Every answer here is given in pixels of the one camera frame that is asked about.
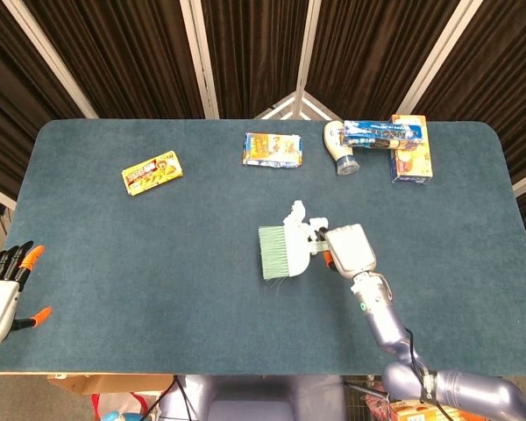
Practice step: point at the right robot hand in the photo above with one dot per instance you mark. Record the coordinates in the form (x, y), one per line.
(350, 250)

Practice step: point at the small green hand broom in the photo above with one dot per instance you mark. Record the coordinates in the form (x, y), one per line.
(289, 250)

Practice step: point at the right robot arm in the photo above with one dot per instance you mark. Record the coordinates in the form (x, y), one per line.
(385, 324)

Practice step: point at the white paper towel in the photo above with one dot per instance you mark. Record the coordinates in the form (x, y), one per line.
(317, 222)
(297, 212)

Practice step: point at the blue yellow cracker box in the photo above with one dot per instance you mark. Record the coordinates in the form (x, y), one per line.
(412, 164)

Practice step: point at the white squeeze bottle clear cap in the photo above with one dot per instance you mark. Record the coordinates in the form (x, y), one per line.
(333, 138)

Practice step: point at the long blue cookie box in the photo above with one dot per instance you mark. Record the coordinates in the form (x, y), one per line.
(381, 133)

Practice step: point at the blue yellow foil snack packet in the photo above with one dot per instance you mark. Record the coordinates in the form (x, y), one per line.
(272, 150)

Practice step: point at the brown cardboard box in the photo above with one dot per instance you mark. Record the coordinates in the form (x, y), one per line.
(114, 383)

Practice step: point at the red snack packet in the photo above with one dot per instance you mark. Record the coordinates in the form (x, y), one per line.
(374, 402)

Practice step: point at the red white plastic bag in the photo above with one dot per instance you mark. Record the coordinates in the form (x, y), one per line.
(122, 404)

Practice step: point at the blue felt table cover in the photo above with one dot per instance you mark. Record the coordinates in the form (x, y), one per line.
(158, 263)

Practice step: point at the orange snack box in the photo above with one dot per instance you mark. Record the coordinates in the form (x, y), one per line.
(421, 411)

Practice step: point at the purple grey robot torso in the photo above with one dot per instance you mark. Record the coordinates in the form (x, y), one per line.
(254, 399)

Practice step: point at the dark brown curtain panel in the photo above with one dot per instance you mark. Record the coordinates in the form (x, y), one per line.
(254, 57)
(9, 109)
(127, 57)
(368, 52)
(504, 87)

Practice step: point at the yellow red snack box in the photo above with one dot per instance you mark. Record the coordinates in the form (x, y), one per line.
(152, 173)

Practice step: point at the white partition foot frame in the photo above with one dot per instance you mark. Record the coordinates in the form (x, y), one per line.
(296, 107)

